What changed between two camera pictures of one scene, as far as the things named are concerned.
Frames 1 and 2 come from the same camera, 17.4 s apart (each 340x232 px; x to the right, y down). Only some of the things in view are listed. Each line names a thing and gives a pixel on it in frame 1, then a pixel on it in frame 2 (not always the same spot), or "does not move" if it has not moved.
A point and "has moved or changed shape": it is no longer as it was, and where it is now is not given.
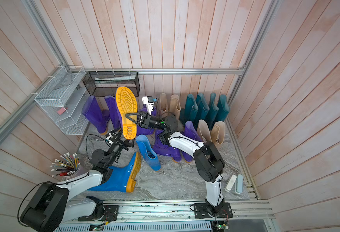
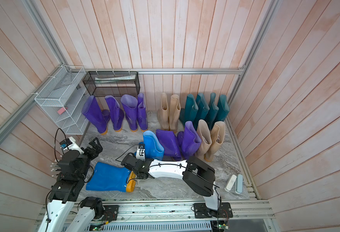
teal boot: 188,113 does not move
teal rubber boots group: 223,109 does not move
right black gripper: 146,121 → 147,161
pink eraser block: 61,110 does not move
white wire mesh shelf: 63,97 does not move
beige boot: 218,133 does not move
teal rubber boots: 202,108 does not move
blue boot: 148,152 has moved or changed shape
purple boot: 126,104 has moved or changed shape
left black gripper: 120,143 → 98,148
